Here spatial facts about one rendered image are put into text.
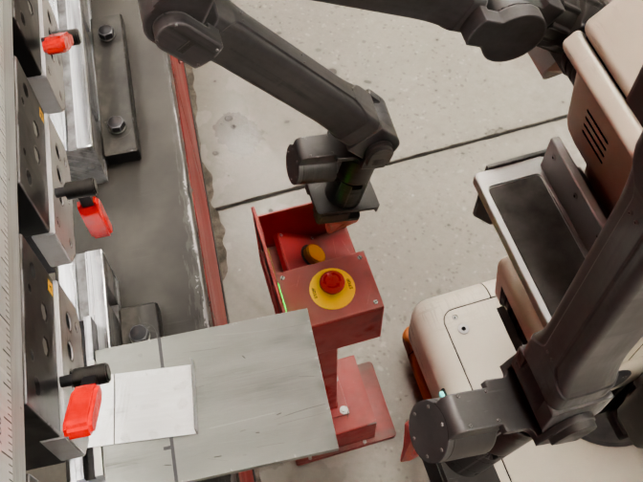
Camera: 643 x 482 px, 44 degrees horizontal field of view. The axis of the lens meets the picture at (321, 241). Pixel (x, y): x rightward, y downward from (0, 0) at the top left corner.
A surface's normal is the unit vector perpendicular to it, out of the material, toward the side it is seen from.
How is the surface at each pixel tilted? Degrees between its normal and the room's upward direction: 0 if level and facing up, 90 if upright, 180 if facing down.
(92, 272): 0
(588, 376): 83
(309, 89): 92
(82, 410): 39
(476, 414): 22
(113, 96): 0
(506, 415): 27
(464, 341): 0
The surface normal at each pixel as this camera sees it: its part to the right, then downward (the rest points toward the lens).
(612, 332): 0.25, 0.84
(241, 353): -0.01, -0.50
